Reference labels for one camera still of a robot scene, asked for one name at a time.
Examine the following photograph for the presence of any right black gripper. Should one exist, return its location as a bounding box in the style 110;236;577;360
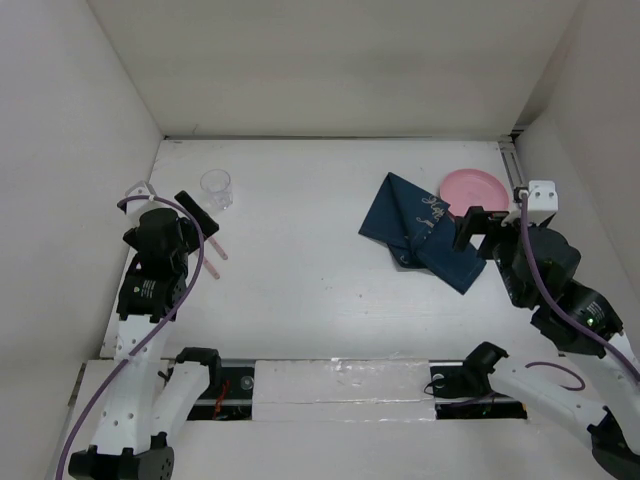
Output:
452;203;548;306

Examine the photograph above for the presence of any pink handled fork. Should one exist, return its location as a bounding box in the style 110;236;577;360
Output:
203;255;221;280

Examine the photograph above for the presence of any pink handled knife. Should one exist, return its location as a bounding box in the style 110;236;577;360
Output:
209;236;228;260

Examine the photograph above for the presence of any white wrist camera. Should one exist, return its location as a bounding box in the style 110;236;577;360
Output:
125;181;156;198
514;180;559;219

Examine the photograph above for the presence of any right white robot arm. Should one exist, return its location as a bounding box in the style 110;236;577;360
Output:
453;206;639;479

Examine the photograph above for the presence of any aluminium rail right wall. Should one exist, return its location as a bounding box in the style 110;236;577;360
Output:
498;135;526;190

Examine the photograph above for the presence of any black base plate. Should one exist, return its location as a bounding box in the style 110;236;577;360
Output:
187;360;255;421
423;362;528;420

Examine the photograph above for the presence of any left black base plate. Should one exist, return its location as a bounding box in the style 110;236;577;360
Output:
187;360;255;421

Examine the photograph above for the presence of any clear drinking glass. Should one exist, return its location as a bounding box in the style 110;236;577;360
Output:
200;169;233;210

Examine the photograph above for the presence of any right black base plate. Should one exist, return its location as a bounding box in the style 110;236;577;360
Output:
423;362;528;420

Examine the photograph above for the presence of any pink plastic plate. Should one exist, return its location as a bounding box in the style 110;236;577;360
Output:
439;169;510;216

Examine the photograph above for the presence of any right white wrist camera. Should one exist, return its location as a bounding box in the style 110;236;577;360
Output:
514;180;559;219

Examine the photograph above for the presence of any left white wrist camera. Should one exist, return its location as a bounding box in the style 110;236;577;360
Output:
125;181;156;198

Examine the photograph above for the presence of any navy fish placemat cloth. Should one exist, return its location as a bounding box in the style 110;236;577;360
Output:
359;173;486;294

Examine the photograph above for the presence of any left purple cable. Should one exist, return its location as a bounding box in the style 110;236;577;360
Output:
53;195;207;479

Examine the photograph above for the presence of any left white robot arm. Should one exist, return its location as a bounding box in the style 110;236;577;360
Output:
55;182;223;479

